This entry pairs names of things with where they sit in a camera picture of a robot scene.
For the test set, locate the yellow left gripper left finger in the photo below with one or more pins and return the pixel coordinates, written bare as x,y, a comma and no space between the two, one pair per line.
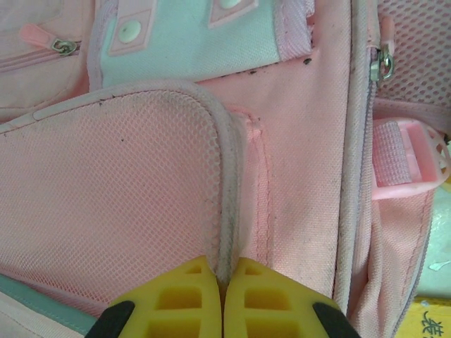
183,303

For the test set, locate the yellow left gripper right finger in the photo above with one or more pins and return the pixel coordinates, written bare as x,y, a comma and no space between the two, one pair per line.
260,303

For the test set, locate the yellow picture book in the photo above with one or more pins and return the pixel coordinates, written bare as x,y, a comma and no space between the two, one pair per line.
435,318

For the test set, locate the pink school backpack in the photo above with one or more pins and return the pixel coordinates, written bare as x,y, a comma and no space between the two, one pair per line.
141,176

